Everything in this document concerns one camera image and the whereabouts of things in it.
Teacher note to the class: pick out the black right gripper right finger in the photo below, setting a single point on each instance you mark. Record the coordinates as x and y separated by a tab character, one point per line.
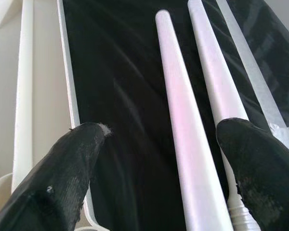
267	180

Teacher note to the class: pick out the black table cloth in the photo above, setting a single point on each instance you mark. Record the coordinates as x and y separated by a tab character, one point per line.
122	96

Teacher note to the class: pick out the white plastic table leg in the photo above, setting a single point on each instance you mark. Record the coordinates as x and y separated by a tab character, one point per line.
214	60
183	108

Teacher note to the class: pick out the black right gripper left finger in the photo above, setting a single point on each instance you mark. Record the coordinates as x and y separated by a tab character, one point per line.
50	180

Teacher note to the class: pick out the white plastic table top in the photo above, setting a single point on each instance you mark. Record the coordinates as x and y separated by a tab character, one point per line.
48	72

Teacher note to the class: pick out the white strip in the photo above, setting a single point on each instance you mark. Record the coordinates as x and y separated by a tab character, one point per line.
250	60

